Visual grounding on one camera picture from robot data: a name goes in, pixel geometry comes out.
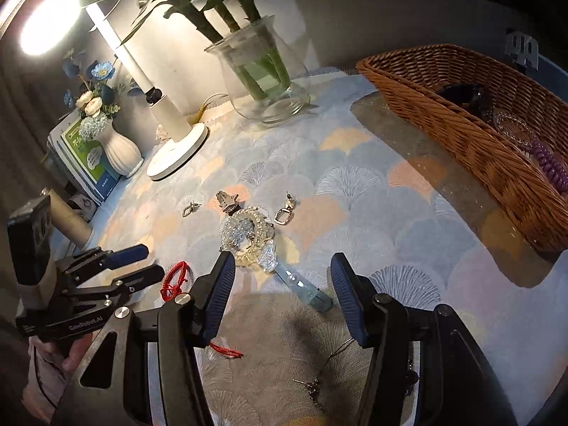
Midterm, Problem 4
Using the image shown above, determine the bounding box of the square silver earring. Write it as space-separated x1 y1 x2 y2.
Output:
273 193 296 226

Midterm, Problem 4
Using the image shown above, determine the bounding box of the person's left hand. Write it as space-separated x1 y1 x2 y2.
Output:
29 333 93 373

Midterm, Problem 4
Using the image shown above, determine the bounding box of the white desk lamp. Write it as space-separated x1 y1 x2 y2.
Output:
18 0 210 182

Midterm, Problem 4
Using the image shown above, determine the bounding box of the grey metal phone stand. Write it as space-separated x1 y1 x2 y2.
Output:
504 31 539 70

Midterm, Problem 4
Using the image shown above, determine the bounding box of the silver hair claw clip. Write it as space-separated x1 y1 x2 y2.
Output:
215 190 241 217

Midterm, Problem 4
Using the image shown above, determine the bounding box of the patterned fan-print table mat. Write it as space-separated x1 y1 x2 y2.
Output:
91 74 567 425

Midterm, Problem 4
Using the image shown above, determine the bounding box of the brown wicker basket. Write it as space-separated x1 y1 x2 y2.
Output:
356 44 567 253

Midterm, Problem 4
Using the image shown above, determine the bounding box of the purple bead bracelet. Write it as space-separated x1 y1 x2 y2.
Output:
530 137 568 192

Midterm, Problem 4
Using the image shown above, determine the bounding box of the black hair scrunchie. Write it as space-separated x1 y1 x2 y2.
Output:
437 84 493 118

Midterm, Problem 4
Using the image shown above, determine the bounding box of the dark thin chain necklace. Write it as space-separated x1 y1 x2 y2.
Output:
291 335 358 411

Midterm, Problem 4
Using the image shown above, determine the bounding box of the glass vase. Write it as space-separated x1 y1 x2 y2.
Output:
205 16 311 126

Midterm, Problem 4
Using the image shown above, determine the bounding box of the cardboard tube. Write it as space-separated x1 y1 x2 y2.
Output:
42 187 92 248

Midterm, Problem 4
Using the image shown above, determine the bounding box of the small silver clasp earring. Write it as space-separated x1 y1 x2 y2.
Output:
182 202 200 217

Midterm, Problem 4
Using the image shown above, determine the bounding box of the red string bracelet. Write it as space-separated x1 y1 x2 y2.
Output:
159 260 245 360

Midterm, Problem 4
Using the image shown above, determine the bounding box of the clear crystal bead bracelet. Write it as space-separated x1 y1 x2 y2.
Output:
218 205 278 268

